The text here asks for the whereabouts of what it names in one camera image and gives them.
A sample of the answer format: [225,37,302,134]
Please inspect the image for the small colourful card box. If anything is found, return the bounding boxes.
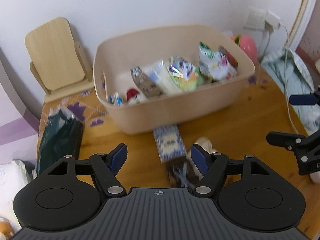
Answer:
[108,92,124,106]

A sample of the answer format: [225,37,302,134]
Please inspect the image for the red white small plush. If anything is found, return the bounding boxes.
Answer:
[126,88,148,105]

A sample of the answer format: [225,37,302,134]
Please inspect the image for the white green snack bag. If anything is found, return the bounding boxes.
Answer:
[199,42,236,81]

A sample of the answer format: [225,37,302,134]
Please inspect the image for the long colourful candy box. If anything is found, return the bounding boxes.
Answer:
[130,67,163,98]

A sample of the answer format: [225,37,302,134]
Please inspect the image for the green pony snack bag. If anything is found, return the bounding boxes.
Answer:
[167,56,205,92]

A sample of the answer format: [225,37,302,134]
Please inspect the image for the clear packet white contents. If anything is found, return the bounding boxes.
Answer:
[148,60,182,95]

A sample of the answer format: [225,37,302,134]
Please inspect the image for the light blue bedding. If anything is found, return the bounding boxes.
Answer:
[261,48,319,135]

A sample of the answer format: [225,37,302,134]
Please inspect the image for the blue white patterned box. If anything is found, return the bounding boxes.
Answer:
[153,125,187,163]

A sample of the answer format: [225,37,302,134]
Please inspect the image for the dark green tissue pack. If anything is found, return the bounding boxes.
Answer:
[36,107,84,174]

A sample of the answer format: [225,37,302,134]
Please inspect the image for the pink hamburger plush toy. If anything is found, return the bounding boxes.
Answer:
[232,35,258,63]

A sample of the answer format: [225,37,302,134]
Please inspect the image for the purple white board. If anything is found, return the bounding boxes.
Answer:
[0,47,43,165]

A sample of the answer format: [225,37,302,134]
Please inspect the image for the beige plastic storage bin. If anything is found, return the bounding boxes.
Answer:
[93,25,255,134]

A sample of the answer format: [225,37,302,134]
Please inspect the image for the white wall charger plug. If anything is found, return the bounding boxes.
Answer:
[265,11,281,29]

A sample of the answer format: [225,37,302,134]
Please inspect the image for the white wall switch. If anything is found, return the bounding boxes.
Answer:
[244,7,266,31]

